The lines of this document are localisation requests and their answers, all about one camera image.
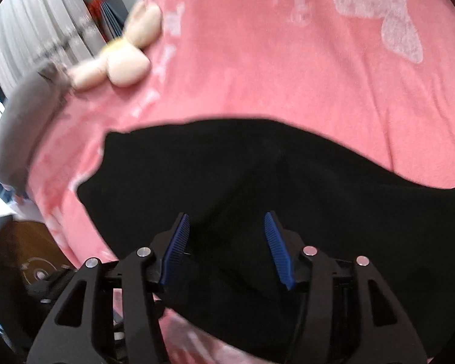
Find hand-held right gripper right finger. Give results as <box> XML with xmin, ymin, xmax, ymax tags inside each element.
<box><xmin>265</xmin><ymin>211</ymin><xmax>427</xmax><ymax>364</ymax></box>

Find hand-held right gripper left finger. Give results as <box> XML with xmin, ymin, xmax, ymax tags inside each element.
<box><xmin>26</xmin><ymin>213</ymin><xmax>190</xmax><ymax>364</ymax></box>

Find black pants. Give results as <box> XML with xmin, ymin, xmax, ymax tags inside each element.
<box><xmin>77</xmin><ymin>119</ymin><xmax>455</xmax><ymax>362</ymax></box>

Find brown round stool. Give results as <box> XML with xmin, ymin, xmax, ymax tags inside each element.
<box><xmin>2</xmin><ymin>218</ymin><xmax>74</xmax><ymax>285</ymax></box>

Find cream flower plush toy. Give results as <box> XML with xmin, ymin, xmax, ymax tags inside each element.
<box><xmin>66</xmin><ymin>0</ymin><xmax>163</xmax><ymax>91</ymax></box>

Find pink printed blanket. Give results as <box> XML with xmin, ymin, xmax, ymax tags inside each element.
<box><xmin>26</xmin><ymin>0</ymin><xmax>455</xmax><ymax>364</ymax></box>

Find grey plush toy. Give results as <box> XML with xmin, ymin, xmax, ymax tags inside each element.
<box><xmin>0</xmin><ymin>66</ymin><xmax>74</xmax><ymax>190</ymax></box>

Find white curtain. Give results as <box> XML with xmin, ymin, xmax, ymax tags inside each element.
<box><xmin>0</xmin><ymin>0</ymin><xmax>116</xmax><ymax>95</ymax></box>

